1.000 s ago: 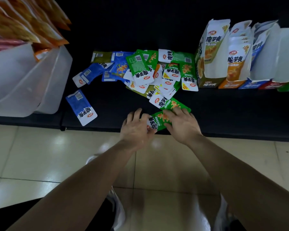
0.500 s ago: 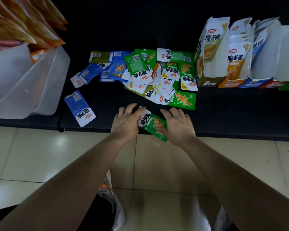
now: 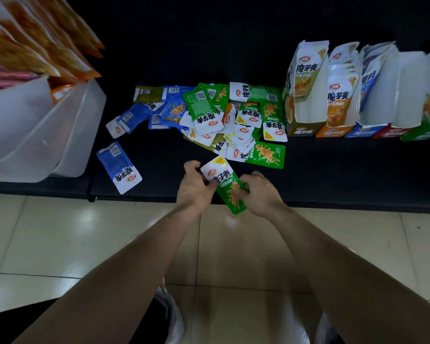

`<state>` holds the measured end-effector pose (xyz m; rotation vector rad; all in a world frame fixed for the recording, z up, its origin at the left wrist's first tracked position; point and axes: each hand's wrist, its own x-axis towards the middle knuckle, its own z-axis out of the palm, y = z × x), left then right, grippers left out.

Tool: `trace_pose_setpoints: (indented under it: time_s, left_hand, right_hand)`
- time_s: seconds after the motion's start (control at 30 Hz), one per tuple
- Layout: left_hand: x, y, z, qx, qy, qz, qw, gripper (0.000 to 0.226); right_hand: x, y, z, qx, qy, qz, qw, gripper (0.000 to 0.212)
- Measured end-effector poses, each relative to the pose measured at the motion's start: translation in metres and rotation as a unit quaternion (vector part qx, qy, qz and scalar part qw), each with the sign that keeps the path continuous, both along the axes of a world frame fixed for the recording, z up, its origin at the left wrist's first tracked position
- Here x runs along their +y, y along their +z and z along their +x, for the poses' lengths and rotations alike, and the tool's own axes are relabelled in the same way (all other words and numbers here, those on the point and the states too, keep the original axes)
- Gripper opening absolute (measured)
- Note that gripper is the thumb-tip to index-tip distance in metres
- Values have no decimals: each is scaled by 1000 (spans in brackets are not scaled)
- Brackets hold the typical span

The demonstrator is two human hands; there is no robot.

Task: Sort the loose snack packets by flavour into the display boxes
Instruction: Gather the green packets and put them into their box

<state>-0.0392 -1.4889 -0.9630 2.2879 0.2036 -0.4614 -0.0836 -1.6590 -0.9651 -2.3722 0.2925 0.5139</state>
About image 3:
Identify person's left hand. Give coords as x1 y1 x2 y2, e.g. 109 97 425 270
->
175 160 218 215

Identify person's right hand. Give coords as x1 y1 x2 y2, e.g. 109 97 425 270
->
232 171 285 220

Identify green snack packet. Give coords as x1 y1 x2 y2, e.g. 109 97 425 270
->
200 156 250 215

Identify person's right forearm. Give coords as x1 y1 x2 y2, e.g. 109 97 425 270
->
269 208 430 344

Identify person's left forearm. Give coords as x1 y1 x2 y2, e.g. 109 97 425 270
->
12 206 201 344

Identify pile of mixed snack packets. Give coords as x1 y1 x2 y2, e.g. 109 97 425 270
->
106 82 288 170

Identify blue snack packet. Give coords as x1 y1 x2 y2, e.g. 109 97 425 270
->
96 141 143 195

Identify olive cardboard display box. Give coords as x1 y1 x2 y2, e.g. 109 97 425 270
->
282 40 329 137

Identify black shelf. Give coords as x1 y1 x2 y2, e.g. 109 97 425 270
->
0 0 430 215

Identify orange cardboard display box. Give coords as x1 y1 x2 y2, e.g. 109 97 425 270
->
315 42 361 139

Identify row of orange packets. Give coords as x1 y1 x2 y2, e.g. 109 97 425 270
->
325 42 360 128

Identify person's white left shoe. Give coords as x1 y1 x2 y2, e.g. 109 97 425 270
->
154 279 185 344

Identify person's white shoe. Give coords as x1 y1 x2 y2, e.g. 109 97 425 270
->
154 279 185 344
313 312 345 344

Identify olive-yellow snack packet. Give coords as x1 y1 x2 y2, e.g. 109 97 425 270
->
293 40 329 103

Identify small translucent plastic bin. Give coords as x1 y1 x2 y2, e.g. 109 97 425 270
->
52 79 107 178

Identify person's white right shoe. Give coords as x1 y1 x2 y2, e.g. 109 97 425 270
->
313 312 345 344

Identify blue cardboard display box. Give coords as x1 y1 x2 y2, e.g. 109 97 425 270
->
345 42 399 139

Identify row of blue packets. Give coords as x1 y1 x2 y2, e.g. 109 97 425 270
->
358 42 396 112

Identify large translucent plastic bin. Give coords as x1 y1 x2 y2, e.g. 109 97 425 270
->
0 76 89 183

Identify green cardboard display box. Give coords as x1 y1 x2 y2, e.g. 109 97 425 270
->
400 47 430 142

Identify red cardboard display box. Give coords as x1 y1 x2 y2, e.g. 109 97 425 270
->
373 50 430 140

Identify row of orange snack bags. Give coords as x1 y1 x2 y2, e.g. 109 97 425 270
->
0 0 105 103

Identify pink snack bags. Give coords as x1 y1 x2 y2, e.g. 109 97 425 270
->
0 60 41 96

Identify person's black trousers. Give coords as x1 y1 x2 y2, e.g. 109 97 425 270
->
0 296 173 344

